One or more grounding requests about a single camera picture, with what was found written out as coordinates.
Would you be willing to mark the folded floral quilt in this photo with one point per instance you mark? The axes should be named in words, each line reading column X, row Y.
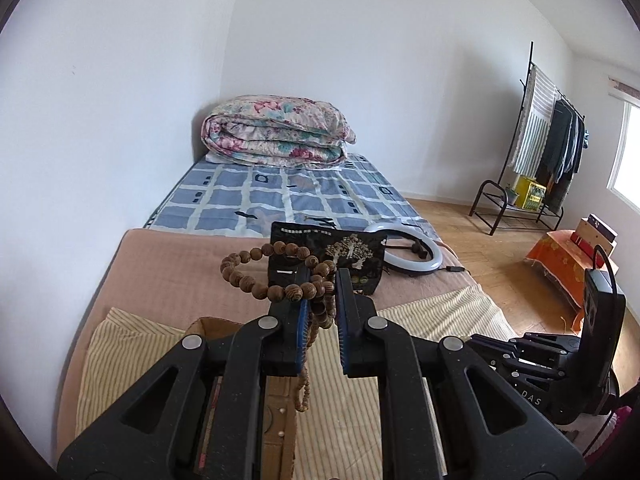
column 278, row 131

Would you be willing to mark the black snack bag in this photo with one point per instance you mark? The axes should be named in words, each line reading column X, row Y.
column 362, row 253

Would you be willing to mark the orange covered stool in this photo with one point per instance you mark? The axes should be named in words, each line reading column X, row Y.
column 564, row 256

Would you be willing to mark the red leather watch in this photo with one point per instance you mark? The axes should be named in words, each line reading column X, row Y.
column 208, row 426

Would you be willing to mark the boxes on orange stool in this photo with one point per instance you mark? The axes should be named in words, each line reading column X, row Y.
column 592, row 232

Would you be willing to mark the yellow box on rack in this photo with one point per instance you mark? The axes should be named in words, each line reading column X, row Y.
column 530, row 194

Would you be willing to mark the blue checked bed sheet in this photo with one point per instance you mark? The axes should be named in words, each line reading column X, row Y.
column 215, row 198

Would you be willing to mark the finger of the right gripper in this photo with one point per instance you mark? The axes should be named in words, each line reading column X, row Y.
column 505, row 344
column 495, row 359

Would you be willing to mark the white ring light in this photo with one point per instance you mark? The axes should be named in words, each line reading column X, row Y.
column 408, row 249

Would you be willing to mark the open cardboard box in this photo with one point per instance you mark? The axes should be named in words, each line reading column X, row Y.
column 279, row 424

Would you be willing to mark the brown blanket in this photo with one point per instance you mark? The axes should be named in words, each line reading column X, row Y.
column 168, row 280

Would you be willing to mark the dark hanging clothes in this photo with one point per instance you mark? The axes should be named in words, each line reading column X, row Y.
column 560, row 161

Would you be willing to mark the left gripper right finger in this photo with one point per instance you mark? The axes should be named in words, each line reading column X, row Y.
column 444, row 412

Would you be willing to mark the black clothes rack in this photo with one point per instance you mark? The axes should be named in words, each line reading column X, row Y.
column 494, row 201

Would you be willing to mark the striped hanging towel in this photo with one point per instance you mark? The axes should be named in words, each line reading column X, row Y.
column 534, row 123

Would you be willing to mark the yellow striped cloth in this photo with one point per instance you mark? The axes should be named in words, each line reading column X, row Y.
column 340, row 435

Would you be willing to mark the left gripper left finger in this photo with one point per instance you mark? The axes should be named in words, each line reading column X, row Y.
column 154, row 430

